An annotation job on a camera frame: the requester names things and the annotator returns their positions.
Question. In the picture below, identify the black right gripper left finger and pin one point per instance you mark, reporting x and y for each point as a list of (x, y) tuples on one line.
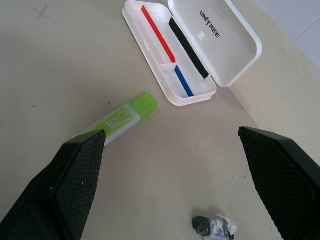
[(62, 190)]

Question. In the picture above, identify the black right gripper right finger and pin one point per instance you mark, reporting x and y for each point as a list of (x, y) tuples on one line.
[(285, 180)]

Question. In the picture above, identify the white plastic pencil case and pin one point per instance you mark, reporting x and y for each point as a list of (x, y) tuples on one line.
[(225, 50)]

